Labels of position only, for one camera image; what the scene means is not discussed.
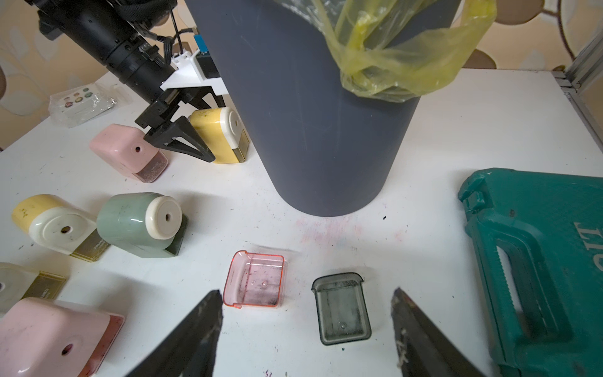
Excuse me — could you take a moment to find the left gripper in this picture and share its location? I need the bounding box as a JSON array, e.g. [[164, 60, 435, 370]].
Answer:
[[135, 86, 215, 163]]

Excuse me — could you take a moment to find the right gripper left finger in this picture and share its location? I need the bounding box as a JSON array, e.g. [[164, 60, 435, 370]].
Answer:
[[129, 290, 223, 376]]

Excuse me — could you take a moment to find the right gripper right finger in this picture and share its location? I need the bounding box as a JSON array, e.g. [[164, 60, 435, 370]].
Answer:
[[391, 288, 483, 376]]

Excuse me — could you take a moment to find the yellow sharpener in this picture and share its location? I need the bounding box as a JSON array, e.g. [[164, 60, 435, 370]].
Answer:
[[1, 262, 68, 317], [188, 107, 250, 164], [11, 194, 109, 262]]

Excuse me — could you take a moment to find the pink sharpener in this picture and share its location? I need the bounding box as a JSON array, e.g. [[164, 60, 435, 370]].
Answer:
[[89, 124, 169, 183], [1, 298, 125, 376]]

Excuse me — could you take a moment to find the clear green-sharpener tray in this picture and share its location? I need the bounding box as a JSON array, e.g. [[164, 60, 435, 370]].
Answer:
[[311, 272, 372, 346]]

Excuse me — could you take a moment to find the pink shavings tray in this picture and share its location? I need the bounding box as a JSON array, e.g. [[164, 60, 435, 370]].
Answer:
[[222, 251, 286, 309]]

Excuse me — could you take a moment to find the green pencil sharpener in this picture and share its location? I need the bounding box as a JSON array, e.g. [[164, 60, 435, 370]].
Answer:
[[97, 193, 188, 259]]

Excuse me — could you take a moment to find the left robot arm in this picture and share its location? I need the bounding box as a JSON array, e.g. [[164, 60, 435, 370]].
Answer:
[[30, 0, 215, 163]]

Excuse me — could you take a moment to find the white button box in bag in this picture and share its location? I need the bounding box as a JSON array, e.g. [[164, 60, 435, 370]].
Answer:
[[48, 83, 116, 128]]

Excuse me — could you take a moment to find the grey trash bin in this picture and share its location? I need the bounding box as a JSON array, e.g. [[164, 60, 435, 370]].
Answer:
[[187, 1, 419, 217]]

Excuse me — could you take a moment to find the green plastic tool case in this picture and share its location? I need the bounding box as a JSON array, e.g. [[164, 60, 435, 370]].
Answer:
[[458, 168, 602, 376]]

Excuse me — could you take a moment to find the yellow-green bin liner bag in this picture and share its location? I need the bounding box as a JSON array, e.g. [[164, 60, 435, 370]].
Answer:
[[280, 0, 497, 103]]

